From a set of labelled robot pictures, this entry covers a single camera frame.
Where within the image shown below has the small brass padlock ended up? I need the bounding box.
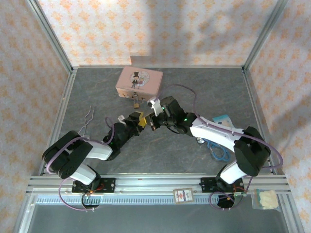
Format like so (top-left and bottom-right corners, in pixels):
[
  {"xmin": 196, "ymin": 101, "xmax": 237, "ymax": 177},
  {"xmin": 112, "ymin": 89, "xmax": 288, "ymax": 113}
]
[{"xmin": 132, "ymin": 92, "xmax": 141, "ymax": 109}]

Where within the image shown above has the pink tin box with couple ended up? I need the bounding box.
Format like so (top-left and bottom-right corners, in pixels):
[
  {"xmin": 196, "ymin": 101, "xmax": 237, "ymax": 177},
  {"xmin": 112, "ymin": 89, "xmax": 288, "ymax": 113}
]
[{"xmin": 115, "ymin": 67, "xmax": 164, "ymax": 100}]

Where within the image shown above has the blue white paper packet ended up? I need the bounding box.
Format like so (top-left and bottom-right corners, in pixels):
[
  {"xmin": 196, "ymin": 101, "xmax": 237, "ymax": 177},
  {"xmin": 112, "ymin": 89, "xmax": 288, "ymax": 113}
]
[{"xmin": 212, "ymin": 114, "xmax": 235, "ymax": 128}]

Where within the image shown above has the small framed printed card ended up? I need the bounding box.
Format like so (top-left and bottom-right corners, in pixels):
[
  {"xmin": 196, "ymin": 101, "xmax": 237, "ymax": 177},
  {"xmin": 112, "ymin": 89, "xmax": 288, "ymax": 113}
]
[{"xmin": 172, "ymin": 187, "xmax": 194, "ymax": 203}]

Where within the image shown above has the clear bag with white pieces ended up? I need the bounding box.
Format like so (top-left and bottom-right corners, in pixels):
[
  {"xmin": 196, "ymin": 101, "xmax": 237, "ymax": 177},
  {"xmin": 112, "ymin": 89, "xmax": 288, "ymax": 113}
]
[{"xmin": 251, "ymin": 188, "xmax": 279, "ymax": 210}]

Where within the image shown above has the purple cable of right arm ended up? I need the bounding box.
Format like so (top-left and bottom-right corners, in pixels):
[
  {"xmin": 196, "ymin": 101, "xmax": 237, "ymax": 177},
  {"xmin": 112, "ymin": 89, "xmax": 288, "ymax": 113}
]
[{"xmin": 158, "ymin": 84, "xmax": 284, "ymax": 211}]

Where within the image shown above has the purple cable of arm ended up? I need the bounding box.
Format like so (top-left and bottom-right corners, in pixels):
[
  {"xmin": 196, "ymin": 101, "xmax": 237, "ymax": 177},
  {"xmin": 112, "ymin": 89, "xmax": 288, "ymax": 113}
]
[
  {"xmin": 47, "ymin": 117, "xmax": 127, "ymax": 212},
  {"xmin": 158, "ymin": 84, "xmax": 284, "ymax": 211}
]

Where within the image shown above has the bent silver metal wire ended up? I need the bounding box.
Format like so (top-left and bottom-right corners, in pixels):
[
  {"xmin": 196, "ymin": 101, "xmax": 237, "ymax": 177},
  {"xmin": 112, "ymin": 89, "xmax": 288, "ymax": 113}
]
[{"xmin": 79, "ymin": 104, "xmax": 96, "ymax": 137}]

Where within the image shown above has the thin aluminium frame rail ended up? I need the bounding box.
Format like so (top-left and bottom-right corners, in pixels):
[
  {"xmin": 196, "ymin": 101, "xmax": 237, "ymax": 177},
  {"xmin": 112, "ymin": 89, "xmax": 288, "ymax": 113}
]
[{"xmin": 72, "ymin": 64, "xmax": 245, "ymax": 70}]

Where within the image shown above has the aluminium frame cross rail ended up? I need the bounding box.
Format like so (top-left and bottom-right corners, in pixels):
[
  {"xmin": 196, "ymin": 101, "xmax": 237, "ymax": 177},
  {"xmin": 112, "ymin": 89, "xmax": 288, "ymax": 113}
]
[{"xmin": 26, "ymin": 173, "xmax": 291, "ymax": 195}]

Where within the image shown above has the coiled blue cable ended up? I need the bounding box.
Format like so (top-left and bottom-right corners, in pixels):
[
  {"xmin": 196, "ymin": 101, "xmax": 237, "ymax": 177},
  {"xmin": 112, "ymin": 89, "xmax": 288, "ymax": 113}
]
[{"xmin": 206, "ymin": 139, "xmax": 230, "ymax": 162}]

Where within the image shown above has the aluminium frame side rail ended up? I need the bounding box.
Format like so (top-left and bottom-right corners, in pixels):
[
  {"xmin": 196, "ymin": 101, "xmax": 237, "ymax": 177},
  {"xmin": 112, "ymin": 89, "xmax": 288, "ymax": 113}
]
[
  {"xmin": 38, "ymin": 68, "xmax": 78, "ymax": 176},
  {"xmin": 242, "ymin": 68, "xmax": 285, "ymax": 176}
]

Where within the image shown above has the slotted grey cable duct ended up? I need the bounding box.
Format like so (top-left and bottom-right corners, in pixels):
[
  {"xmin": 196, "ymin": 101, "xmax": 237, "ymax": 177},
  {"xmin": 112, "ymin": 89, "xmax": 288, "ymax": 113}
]
[{"xmin": 35, "ymin": 195, "xmax": 246, "ymax": 205}]

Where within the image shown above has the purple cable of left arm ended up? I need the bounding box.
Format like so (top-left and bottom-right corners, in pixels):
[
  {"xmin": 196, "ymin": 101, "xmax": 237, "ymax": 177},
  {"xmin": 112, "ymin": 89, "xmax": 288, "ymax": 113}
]
[{"xmin": 47, "ymin": 117, "xmax": 127, "ymax": 212}]

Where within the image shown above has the aluminium frame post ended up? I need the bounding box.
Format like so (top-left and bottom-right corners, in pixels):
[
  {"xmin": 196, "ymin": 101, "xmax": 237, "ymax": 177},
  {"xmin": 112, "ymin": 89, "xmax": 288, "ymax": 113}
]
[
  {"xmin": 242, "ymin": 0, "xmax": 289, "ymax": 71},
  {"xmin": 26, "ymin": 0, "xmax": 74, "ymax": 74}
]

